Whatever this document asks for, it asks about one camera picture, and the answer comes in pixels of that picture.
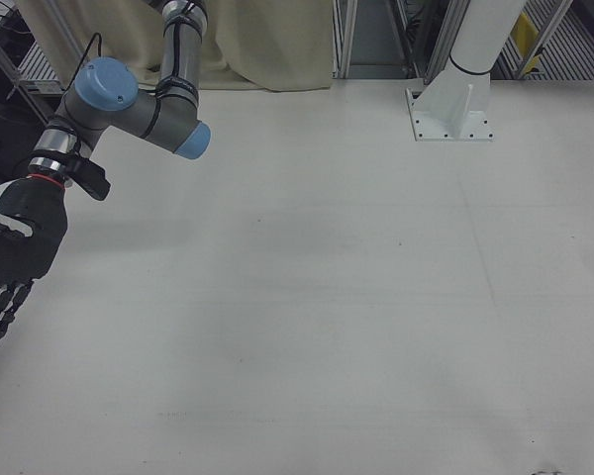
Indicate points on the black robot dexterous hand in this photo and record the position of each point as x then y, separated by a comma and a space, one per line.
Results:
27, 222

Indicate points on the grey UR5e robot arm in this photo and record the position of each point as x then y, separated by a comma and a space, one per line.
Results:
143, 106

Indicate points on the metal rack shelf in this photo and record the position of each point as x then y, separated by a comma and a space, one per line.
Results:
20, 59

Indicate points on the beige curtain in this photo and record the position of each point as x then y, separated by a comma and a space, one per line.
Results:
257, 39

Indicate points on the yellow plastic piece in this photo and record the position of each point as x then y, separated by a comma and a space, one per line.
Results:
524, 29

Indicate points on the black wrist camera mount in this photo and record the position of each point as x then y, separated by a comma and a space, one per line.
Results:
90, 175

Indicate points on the aluminium frame structure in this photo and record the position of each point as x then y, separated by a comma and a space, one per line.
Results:
376, 37

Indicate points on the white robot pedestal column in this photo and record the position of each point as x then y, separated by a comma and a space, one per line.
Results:
467, 64

